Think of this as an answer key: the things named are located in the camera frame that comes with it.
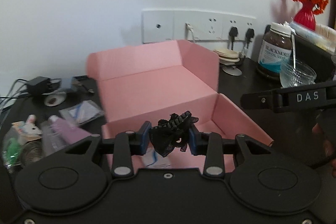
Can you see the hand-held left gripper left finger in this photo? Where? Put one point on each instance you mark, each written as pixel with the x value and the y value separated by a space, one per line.
pixel 145 137

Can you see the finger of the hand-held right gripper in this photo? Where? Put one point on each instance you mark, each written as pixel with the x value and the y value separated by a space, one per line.
pixel 258 101

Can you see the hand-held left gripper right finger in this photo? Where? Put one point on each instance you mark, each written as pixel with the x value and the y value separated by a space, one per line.
pixel 193 140

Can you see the black bow hair clip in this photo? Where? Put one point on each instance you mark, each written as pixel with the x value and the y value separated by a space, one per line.
pixel 165 140

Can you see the pink cardboard box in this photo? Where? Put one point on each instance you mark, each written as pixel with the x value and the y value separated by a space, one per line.
pixel 157 82

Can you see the metal strainer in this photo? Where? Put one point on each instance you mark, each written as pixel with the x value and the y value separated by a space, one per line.
pixel 31 155

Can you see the black desktop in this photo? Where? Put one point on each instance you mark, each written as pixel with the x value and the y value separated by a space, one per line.
pixel 236 87

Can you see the person's right hand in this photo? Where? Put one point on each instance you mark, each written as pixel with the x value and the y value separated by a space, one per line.
pixel 329 150

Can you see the clear glass cup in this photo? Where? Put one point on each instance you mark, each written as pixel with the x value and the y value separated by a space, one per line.
pixel 296 74

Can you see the black cabinet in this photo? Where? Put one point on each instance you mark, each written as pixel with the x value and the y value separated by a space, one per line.
pixel 315 56

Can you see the silver spoon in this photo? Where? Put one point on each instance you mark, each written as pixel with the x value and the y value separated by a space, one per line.
pixel 294 50

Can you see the brown supplement bottle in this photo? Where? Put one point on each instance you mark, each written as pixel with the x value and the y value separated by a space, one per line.
pixel 273 53

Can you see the beige round holder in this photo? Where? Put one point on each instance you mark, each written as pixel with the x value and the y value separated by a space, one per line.
pixel 227 54

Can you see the clear foil sachet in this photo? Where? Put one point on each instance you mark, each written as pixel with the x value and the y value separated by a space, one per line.
pixel 84 111

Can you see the cotton swab box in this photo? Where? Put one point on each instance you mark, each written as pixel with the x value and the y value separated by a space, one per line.
pixel 326 32

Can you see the pink squeeze tube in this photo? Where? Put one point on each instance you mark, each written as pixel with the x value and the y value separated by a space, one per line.
pixel 68 130

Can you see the red vase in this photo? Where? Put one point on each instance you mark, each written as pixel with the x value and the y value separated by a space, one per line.
pixel 304 16

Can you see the blue-grey plug adapter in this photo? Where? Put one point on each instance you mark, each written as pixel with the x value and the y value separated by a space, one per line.
pixel 67 83

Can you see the white tape roll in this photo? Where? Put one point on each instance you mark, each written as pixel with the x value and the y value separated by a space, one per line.
pixel 53 100

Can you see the white bunny toy packet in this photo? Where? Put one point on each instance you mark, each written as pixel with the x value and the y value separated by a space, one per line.
pixel 29 128

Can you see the black power adapter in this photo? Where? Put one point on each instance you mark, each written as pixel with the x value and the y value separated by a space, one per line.
pixel 38 85

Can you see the green item in clear bag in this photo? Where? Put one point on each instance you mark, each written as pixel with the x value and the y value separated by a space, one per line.
pixel 11 150

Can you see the black wall plug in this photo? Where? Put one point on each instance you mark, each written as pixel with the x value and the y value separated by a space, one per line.
pixel 250 33
pixel 233 32

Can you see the white wall socket strip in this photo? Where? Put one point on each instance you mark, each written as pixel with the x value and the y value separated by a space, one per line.
pixel 157 27

